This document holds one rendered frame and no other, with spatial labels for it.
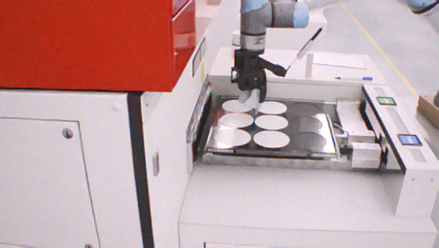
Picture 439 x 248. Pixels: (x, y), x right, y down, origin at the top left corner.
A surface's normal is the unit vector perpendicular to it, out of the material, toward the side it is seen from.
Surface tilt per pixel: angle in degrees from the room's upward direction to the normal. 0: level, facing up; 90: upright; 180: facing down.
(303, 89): 90
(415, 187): 90
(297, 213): 0
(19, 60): 90
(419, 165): 0
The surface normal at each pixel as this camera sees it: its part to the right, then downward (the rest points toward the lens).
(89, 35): -0.10, 0.44
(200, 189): 0.00, -0.90
